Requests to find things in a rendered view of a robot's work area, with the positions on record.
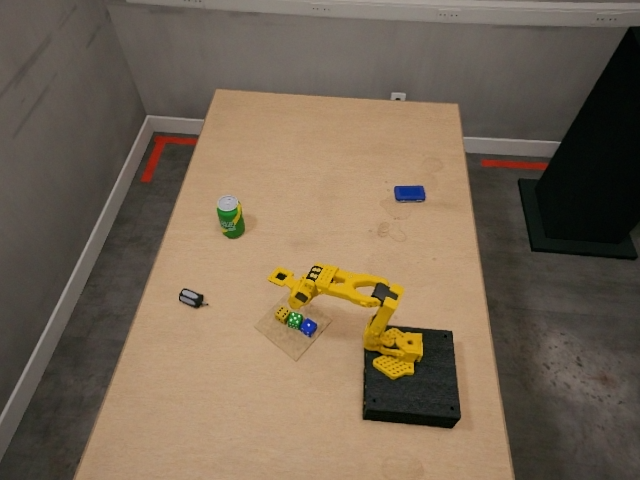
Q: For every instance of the green soda can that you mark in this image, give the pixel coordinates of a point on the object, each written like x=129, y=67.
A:
x=230, y=216

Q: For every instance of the blue rectangular case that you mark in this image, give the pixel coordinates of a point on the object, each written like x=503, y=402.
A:
x=409, y=193

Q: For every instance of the yellow die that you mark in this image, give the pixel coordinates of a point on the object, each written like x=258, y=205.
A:
x=282, y=314

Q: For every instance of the blue die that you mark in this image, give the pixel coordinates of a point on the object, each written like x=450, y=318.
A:
x=308, y=327

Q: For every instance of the green die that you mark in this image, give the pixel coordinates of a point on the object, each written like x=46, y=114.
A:
x=295, y=320

